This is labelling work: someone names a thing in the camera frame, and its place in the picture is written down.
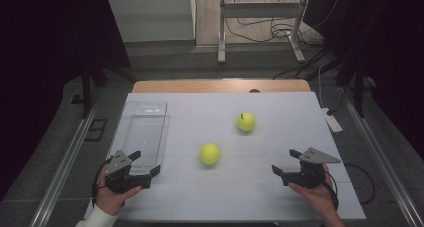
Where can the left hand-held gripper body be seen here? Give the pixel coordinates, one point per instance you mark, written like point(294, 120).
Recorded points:
point(125, 180)

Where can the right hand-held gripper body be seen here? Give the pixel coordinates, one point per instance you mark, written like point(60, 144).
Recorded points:
point(310, 177)

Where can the clear plastic container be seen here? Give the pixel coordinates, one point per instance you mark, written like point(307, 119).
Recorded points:
point(146, 130)

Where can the yellow tennis ball dark mark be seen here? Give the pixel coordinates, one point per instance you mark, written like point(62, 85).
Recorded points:
point(246, 122)

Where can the person's right hand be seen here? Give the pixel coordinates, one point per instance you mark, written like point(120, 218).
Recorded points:
point(316, 197)

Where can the person's left hand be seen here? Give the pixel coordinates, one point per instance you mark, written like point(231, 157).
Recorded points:
point(110, 198)

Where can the white power strip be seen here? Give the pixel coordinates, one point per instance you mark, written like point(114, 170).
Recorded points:
point(331, 120)

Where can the black metal stand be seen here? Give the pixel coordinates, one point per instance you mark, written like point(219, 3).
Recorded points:
point(87, 87)
point(358, 87)

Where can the wooden table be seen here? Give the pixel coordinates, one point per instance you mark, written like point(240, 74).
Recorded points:
point(200, 86)

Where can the dark curtain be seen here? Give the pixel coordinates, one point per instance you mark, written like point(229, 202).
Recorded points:
point(393, 53)
point(50, 53)

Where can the white cabinet panel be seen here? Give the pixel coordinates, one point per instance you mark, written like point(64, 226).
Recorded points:
point(150, 17)

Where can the black rectangular floor frame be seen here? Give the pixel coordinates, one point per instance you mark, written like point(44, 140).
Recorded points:
point(96, 129)

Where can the aluminium floor rail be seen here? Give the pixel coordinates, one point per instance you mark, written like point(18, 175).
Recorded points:
point(383, 160)
point(63, 167)

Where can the white metal stand frame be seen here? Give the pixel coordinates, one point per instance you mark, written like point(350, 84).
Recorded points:
point(260, 10)

